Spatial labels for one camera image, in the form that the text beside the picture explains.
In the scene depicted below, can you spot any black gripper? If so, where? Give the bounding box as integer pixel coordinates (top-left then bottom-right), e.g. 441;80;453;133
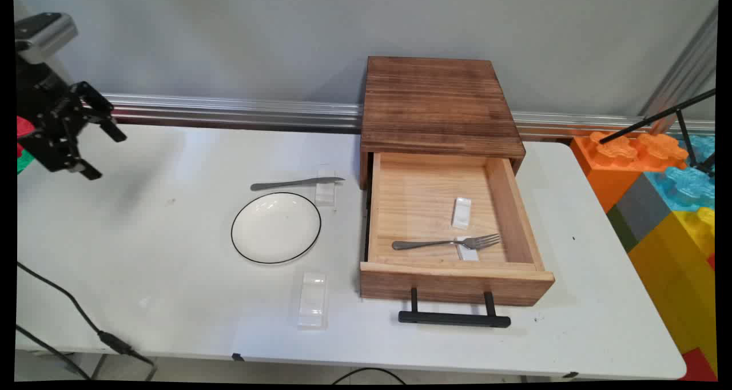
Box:
16;58;128;181

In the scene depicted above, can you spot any silver table knife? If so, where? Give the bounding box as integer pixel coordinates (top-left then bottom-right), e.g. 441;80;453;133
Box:
250;177;346;192

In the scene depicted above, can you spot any small red block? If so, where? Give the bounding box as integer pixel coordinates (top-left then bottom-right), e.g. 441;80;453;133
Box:
16;116;37;157

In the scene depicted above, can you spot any white plate with black rim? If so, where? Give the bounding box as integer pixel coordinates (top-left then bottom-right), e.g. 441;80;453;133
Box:
230;192;322;265

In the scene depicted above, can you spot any clear plastic cutlery rest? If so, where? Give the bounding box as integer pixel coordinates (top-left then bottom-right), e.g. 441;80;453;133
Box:
297;272;329;330

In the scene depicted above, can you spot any silver fork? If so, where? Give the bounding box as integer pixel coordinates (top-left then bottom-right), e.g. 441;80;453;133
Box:
392;233;502;252

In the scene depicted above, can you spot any dark brown wooden cabinet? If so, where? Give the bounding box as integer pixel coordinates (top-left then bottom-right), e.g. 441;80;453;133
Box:
359;56;527;190

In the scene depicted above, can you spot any light wooden drawer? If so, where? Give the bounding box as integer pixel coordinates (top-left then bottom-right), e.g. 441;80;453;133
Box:
359;152;555;308

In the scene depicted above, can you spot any orange giant building block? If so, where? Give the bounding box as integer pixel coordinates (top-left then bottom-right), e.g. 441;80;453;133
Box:
570;130;690;214

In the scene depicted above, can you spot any dark green giant building block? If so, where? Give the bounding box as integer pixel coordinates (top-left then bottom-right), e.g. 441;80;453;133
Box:
606;205;639;254

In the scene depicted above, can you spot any grey giant building block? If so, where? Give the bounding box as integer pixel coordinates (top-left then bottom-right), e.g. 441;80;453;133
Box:
614;173;673;242

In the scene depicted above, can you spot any black tripod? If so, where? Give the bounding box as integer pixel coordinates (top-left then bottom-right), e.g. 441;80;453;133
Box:
598;88;717;177

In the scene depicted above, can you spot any blue giant building block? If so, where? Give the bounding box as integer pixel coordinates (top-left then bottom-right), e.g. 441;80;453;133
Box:
643;134;717;213

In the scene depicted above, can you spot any yellow giant building block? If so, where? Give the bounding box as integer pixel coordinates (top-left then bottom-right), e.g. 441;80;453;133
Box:
627;207;719;375

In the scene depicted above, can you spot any red giant building block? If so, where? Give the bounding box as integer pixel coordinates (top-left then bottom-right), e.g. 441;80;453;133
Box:
678;347;719;383

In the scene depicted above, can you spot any aluminium wall rail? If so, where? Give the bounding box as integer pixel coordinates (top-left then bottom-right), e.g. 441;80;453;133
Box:
100;93;717;142

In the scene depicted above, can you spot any black cable with connector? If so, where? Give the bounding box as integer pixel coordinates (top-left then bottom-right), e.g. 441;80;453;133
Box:
16;261;156;366

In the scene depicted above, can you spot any thin black cable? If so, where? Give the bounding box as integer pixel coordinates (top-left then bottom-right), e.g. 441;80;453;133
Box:
16;324;93;380

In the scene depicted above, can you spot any looped black cable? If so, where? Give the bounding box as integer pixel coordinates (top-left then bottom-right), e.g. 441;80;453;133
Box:
332;368;407;385

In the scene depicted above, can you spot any black drawer handle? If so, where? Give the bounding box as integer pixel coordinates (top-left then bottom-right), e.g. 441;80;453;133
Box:
398;287;512;328

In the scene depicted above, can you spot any aluminium frame post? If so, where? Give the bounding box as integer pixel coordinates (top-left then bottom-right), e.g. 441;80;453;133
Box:
637;6;719;134

